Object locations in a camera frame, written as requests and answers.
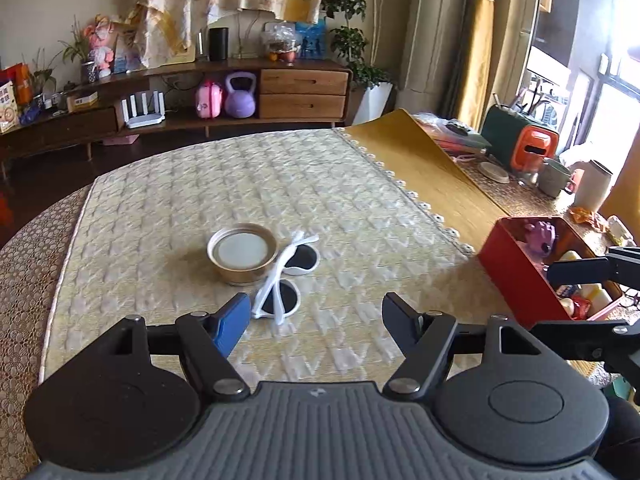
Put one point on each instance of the small yellow box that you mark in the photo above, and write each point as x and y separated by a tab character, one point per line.
81	102

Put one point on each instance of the black cylinder speaker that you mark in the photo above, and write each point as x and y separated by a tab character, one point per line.
218	44

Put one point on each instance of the blue printed box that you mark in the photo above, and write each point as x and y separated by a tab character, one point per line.
311	40

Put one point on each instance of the white thermos cup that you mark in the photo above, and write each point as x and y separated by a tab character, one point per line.
592	187

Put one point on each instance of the yellow curtain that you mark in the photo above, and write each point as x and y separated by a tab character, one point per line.
492	35

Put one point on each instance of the white round lid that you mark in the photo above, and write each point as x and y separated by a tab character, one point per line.
492	173

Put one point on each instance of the red paper bag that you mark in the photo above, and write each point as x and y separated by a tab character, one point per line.
15	77

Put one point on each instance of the wooden cabinet drawer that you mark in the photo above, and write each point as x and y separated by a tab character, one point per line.
302	106
302	82

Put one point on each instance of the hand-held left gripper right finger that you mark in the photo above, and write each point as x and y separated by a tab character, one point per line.
400	325

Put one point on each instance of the potted tree white pot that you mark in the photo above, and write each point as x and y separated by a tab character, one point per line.
350	10

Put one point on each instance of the floral cover cloth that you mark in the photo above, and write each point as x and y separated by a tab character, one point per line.
215	0

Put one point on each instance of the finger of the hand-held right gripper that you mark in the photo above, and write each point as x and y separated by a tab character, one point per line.
590	340
575	271

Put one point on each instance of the purple kettlebell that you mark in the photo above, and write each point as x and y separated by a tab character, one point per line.
240	100

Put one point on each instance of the red snack packet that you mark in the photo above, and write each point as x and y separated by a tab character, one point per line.
580	306

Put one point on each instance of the white bottle yellow label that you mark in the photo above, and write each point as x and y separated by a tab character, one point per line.
597	297

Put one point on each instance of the green storage box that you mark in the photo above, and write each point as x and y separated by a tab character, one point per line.
497	132

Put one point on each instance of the cream quilted table mat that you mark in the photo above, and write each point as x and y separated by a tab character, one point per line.
280	185

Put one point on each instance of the black remote control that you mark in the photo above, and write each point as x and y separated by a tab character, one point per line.
458	127

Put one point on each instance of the clear bag of fruit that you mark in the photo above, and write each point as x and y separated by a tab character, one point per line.
281	42

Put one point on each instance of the white sunglasses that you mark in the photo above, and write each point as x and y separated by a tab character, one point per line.
280	300

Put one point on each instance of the brown lace tablecloth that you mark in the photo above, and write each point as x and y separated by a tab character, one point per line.
30	285

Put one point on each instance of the potted orchid plant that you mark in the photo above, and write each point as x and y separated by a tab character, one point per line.
87	70

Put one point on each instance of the green mug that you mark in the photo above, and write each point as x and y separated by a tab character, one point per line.
552	180

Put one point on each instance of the pink doll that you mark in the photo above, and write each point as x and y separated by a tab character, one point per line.
100	50

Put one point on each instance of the clear drinking glass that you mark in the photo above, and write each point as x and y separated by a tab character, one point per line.
527	174

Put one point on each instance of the stack of books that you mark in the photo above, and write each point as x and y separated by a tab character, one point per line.
460	142

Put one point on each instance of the small clear jar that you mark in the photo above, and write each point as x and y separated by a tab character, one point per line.
622	230

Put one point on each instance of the pink flat box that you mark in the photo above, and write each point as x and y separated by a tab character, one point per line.
121	139

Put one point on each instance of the purple spiky toy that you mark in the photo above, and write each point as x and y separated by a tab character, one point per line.
541	237

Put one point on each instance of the pink toy suitcase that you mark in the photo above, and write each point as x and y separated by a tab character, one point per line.
209	101

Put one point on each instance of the yellow placemat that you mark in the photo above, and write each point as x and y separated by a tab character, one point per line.
425	175

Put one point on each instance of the wooden TV cabinet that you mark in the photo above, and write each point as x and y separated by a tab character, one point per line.
175	71

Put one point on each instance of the white router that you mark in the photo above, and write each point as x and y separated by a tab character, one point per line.
144	119

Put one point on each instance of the red tin box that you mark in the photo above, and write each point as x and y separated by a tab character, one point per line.
510	270

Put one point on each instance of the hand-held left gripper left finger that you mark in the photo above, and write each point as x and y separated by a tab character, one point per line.
231	325

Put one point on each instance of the small potted plant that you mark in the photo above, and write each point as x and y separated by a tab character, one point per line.
45	77

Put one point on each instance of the white snack box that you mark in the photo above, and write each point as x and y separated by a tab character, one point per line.
7	107

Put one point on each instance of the orange snack wrapper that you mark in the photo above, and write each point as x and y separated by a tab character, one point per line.
587	217

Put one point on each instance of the covered floor air conditioner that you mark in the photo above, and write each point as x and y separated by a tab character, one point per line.
435	20

